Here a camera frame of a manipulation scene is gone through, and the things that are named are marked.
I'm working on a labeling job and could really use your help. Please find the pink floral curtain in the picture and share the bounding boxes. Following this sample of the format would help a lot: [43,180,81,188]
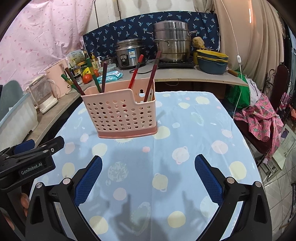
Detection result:
[1,0,94,89]

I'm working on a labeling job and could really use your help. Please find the silver rice cooker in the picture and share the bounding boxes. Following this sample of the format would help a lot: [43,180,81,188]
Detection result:
[115,38,146,70]

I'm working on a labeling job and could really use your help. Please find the black induction cooktop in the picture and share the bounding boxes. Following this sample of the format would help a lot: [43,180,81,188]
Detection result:
[158,60,195,69]

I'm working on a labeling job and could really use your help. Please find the navy patterned backsplash cloth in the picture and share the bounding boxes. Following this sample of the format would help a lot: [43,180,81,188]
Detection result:
[83,11,220,59]

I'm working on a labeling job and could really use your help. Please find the stainless steel steamer pot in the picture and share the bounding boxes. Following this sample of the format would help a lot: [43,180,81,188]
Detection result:
[152,20,196,63]

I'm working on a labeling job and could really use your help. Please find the blue wet wipes pack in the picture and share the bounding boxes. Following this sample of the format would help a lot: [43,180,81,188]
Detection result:
[97,70,123,84]

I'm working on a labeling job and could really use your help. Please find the person left hand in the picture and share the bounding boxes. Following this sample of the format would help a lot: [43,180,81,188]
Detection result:
[20,193,30,217]

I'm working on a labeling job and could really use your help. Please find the white cord with switch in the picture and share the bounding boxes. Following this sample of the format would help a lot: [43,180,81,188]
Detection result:
[219,0,243,119]

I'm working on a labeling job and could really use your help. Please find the blue patterned tablecloth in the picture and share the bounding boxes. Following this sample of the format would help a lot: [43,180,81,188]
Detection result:
[38,92,260,240]

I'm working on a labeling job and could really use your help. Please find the beige hanging curtain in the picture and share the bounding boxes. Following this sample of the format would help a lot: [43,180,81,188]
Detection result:
[193,1,284,89]

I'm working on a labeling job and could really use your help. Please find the white glass blender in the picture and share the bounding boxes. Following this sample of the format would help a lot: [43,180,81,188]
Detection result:
[28,74,58,114]

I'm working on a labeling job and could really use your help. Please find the green chopstick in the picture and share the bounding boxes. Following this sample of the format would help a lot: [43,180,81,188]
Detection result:
[86,57,102,93]
[61,74,79,93]

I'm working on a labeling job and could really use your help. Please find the red tomato right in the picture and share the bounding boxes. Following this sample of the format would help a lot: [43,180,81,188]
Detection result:
[94,69,99,77]

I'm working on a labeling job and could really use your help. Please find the small steel lidded pot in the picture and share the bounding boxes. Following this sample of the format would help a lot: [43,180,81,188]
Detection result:
[101,55,117,65]

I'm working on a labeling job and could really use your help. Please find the clear food container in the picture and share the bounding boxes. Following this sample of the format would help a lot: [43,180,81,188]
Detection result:
[99,64,116,73]

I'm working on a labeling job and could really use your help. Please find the stacked yellow blue bowls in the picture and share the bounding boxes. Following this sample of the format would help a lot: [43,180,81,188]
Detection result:
[194,50,229,75]

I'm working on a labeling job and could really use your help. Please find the oil bottle yellow cap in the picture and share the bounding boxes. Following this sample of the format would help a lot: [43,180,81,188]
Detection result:
[91,52,99,70]

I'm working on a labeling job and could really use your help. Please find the white dish drainer box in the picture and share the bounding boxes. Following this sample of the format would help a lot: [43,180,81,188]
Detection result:
[1,80,38,150]

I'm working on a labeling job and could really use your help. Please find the pink perforated utensil holder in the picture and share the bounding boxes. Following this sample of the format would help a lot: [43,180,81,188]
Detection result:
[82,78,158,139]

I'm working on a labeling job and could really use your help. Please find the pink floral clothing pile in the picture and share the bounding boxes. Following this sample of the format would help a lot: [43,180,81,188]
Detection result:
[234,94,283,163]

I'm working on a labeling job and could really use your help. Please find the pink electric kettle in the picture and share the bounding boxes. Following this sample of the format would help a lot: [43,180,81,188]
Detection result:
[45,59,72,99]

